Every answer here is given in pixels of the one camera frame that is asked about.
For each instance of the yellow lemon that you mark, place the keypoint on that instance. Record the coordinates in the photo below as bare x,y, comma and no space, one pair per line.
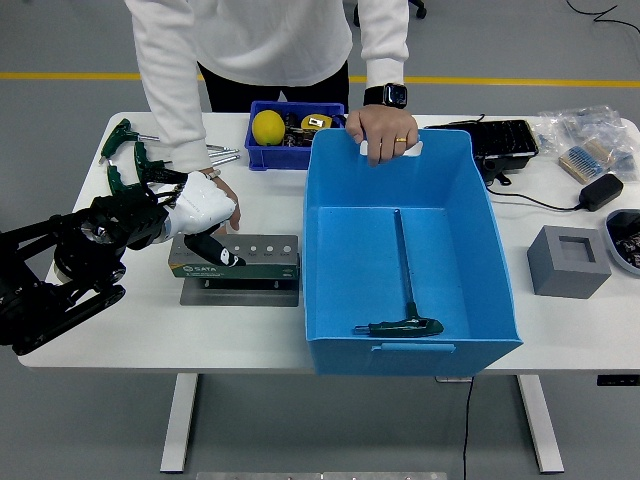
268,127

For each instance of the clear bag of blue parts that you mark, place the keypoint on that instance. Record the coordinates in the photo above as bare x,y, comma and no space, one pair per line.
627,160
590,122

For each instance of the beige component strip pack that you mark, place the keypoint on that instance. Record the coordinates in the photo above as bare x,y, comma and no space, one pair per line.
587,161

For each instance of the person's right hand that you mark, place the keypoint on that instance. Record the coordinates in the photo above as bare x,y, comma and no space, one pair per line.
227,186

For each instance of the person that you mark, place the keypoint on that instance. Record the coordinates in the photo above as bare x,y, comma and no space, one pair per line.
270,40

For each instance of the grey cube with recess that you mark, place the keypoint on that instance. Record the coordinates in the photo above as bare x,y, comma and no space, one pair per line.
550,270

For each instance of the black power adapter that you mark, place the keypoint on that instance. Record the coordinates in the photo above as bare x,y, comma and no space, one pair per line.
600,192

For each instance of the black office chair base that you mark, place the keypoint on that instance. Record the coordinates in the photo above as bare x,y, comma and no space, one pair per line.
420,10

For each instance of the black table control panel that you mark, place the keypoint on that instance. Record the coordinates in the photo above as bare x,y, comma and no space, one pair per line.
617,380

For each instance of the black round part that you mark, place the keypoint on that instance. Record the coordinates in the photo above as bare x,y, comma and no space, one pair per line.
292,121

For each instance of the black smartwatch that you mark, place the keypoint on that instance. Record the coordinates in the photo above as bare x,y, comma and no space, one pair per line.
392,95

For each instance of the yellow tape measure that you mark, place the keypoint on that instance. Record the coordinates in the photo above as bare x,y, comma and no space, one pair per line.
316,124

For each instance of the person's right forearm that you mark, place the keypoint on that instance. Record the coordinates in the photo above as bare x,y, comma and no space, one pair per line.
175,125

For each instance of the grey green hex key holder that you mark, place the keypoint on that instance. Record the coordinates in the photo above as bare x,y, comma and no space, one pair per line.
260,272

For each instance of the white table leg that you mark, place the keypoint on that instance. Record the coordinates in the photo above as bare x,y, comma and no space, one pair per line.
177,425
542,425

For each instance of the person's left forearm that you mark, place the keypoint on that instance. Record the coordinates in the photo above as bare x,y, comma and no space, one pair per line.
382,55

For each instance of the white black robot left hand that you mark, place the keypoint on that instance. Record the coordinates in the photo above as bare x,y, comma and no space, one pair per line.
200,205

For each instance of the person's left hand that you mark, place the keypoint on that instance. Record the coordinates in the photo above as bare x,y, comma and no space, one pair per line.
382,127

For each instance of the light blue plastic box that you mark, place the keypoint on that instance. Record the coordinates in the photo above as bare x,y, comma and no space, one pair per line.
450,260

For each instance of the round grey tray with parts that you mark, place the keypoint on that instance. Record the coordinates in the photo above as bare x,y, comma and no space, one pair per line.
627,225

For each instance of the dark blue plastic bin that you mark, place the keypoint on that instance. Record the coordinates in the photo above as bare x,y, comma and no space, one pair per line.
280,157

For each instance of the black flat case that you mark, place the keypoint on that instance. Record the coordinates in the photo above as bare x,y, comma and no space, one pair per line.
515,140

